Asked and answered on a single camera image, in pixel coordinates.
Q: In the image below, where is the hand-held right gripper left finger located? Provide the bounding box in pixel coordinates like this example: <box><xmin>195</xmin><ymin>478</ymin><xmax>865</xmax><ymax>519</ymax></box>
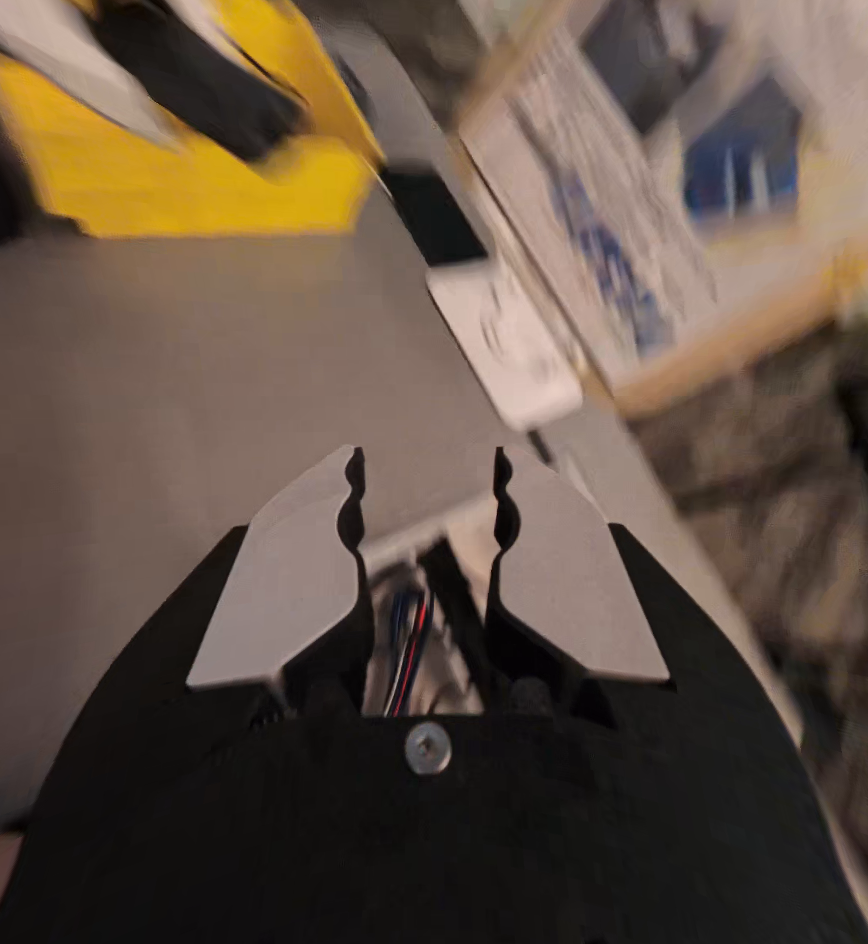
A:
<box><xmin>186</xmin><ymin>443</ymin><xmax>376</xmax><ymax>691</ymax></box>

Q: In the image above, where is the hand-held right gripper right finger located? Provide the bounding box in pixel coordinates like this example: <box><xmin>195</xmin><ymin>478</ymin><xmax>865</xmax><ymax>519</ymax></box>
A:
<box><xmin>486</xmin><ymin>447</ymin><xmax>671</xmax><ymax>687</ymax></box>

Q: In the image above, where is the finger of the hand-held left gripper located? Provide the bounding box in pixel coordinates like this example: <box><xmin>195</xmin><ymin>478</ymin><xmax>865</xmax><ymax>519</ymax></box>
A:
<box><xmin>0</xmin><ymin>0</ymin><xmax>184</xmax><ymax>148</ymax></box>

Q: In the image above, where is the yellow plastic bin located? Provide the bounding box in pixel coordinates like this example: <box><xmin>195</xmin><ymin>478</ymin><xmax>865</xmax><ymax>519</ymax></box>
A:
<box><xmin>0</xmin><ymin>0</ymin><xmax>383</xmax><ymax>240</ymax></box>

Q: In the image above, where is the clear plastic bin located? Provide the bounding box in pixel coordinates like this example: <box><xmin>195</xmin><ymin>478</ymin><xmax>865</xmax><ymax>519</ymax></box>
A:
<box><xmin>360</xmin><ymin>450</ymin><xmax>612</xmax><ymax>719</ymax></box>

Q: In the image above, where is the white stand base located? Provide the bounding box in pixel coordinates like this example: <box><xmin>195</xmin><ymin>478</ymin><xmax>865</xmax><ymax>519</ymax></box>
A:
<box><xmin>427</xmin><ymin>259</ymin><xmax>585</xmax><ymax>432</ymax></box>

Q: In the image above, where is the black flat desk pad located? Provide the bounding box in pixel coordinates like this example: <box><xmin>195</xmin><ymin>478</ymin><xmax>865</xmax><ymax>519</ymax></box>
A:
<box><xmin>380</xmin><ymin>166</ymin><xmax>491</xmax><ymax>269</ymax></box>

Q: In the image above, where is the instruction sheet on stand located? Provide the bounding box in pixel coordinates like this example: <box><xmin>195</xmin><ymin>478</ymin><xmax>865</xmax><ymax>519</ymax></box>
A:
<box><xmin>456</xmin><ymin>0</ymin><xmax>868</xmax><ymax>421</ymax></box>

